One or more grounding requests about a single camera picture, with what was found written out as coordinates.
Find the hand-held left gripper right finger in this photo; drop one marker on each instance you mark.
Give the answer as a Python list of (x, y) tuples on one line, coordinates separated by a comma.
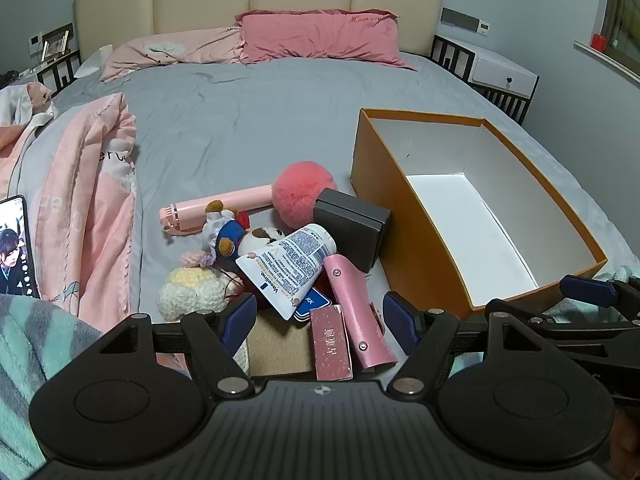
[(400, 321)]

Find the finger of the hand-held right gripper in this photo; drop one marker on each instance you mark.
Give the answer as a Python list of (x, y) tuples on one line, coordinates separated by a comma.
[(587, 290), (575, 328)]

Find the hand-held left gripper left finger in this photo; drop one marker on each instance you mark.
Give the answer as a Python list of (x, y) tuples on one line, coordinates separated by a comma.
[(240, 320)]

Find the pink leather key case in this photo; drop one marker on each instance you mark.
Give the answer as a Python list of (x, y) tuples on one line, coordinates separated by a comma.
[(360, 310)]

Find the gold cardboard box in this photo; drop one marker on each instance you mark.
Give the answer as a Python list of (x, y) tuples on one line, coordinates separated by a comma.
[(280, 345)]

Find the cream crochet doll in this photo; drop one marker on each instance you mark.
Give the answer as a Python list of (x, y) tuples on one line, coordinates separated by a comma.
[(190, 290)]

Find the small maroon box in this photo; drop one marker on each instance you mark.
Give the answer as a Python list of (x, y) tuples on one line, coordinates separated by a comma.
[(330, 345)]

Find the white lotion tube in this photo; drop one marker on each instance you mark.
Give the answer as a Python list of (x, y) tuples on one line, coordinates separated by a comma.
[(290, 265)]

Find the brown plush toy sailor outfit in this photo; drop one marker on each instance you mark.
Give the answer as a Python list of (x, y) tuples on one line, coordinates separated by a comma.
[(230, 234)]

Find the orange cardboard box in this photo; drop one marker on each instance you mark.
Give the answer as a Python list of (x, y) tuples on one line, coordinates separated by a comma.
[(400, 220)]

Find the small black box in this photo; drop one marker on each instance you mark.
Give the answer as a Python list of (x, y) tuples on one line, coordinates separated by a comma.
[(355, 230)]

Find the pink fluffy pompom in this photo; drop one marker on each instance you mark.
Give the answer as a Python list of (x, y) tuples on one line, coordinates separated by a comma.
[(300, 190)]

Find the blue hang tag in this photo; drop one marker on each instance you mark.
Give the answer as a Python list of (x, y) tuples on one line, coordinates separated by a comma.
[(314, 306)]

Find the pink quilt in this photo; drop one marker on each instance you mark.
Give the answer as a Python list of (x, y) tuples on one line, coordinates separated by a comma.
[(85, 185)]

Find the teal striped fleece clothing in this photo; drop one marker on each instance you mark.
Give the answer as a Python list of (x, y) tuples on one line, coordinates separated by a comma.
[(30, 360)]

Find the white window sill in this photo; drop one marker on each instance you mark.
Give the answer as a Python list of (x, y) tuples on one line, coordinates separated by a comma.
[(610, 62)]

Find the smartphone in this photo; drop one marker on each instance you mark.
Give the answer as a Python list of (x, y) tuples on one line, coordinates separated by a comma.
[(17, 250)]

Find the white drawer nightstand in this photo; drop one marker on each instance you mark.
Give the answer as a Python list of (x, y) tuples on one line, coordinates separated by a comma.
[(500, 72)]

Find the light pink pillow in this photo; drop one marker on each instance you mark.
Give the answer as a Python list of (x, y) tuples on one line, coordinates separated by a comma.
[(165, 50)]

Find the window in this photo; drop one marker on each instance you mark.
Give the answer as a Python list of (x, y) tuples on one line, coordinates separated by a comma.
[(625, 5)]

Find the dark pink pillow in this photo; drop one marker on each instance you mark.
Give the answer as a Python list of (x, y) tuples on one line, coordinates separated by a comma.
[(320, 35)]

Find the grey wall panel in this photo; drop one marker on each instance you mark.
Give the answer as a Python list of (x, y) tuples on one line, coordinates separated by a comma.
[(460, 19)]

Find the black frame nightstand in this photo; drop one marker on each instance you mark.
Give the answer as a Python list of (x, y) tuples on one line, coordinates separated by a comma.
[(60, 72)]

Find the photo frame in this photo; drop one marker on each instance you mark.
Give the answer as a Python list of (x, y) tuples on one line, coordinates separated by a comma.
[(54, 45)]

